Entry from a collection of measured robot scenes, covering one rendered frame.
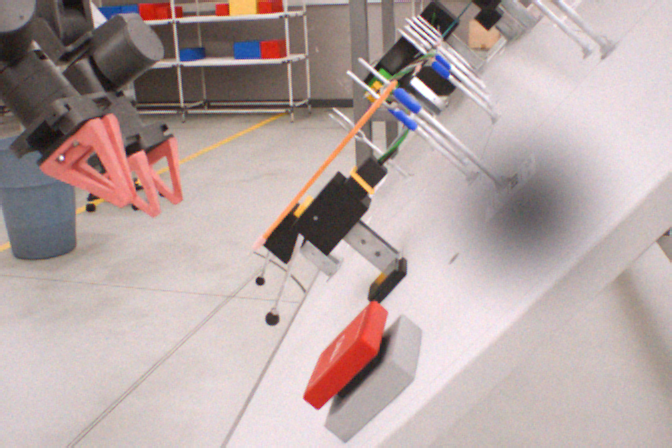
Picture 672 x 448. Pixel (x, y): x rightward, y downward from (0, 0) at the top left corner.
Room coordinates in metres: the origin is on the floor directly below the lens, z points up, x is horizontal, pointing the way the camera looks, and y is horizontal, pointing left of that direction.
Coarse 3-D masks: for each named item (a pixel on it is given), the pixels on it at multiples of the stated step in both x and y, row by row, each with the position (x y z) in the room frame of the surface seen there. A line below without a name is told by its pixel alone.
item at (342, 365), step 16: (368, 304) 0.37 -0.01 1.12; (368, 320) 0.35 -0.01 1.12; (384, 320) 0.36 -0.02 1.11; (352, 336) 0.34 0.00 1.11; (368, 336) 0.33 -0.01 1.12; (336, 352) 0.35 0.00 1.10; (352, 352) 0.33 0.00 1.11; (368, 352) 0.32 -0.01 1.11; (320, 368) 0.35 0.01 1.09; (336, 368) 0.33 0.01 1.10; (352, 368) 0.33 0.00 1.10; (368, 368) 0.33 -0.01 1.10; (320, 384) 0.33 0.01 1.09; (336, 384) 0.33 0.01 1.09; (352, 384) 0.34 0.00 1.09; (304, 400) 0.33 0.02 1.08; (320, 400) 0.33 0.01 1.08
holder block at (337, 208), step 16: (336, 176) 0.60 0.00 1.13; (320, 192) 0.59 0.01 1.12; (336, 192) 0.59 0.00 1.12; (320, 208) 0.59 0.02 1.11; (336, 208) 0.59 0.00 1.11; (352, 208) 0.59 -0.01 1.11; (368, 208) 0.58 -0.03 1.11; (304, 224) 0.59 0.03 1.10; (320, 224) 0.59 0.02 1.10; (336, 224) 0.59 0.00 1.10; (352, 224) 0.58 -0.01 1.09; (320, 240) 0.59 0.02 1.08; (336, 240) 0.58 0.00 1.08
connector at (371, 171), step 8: (368, 160) 0.59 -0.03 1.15; (376, 160) 0.61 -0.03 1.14; (360, 168) 0.59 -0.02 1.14; (368, 168) 0.59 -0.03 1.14; (376, 168) 0.59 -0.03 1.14; (384, 168) 0.60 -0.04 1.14; (360, 176) 0.59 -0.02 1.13; (368, 176) 0.59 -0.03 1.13; (376, 176) 0.59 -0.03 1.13; (344, 184) 0.59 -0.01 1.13; (352, 184) 0.59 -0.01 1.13; (368, 184) 0.59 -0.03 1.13; (376, 184) 0.59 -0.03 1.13; (352, 192) 0.59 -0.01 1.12; (360, 192) 0.59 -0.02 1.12; (368, 192) 0.59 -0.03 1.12
